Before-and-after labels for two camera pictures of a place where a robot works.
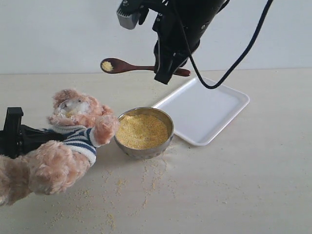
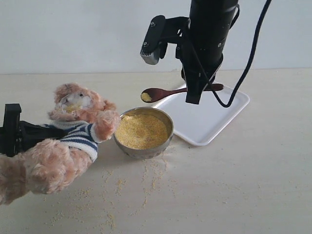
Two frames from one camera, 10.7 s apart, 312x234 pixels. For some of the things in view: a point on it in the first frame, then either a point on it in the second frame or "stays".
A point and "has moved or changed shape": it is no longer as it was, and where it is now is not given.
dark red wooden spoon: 113,66 -> 151,94
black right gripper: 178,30 -> 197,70
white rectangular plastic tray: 202,114 stays
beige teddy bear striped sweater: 80,137 has moved or changed shape
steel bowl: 144,132 stays
